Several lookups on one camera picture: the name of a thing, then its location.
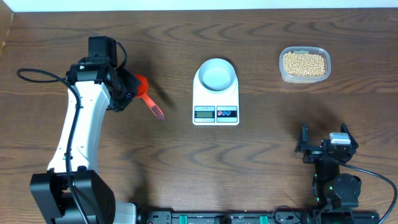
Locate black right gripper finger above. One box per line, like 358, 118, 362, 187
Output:
295, 123, 308, 153
340, 123, 358, 146

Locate orange measuring scoop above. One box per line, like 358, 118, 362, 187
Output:
135, 75, 165, 121

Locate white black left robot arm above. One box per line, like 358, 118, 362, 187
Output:
30, 56, 140, 223

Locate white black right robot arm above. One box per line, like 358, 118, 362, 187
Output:
295, 124, 362, 211

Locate white digital kitchen scale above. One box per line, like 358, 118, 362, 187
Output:
192, 70, 240, 126

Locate grey round bowl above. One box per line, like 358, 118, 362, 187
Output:
198, 58, 238, 91

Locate clear plastic container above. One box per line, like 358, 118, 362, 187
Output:
279, 47, 331, 84

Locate yellow soybeans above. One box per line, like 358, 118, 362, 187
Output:
282, 52, 326, 77

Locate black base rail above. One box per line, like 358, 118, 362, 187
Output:
136, 209, 379, 224

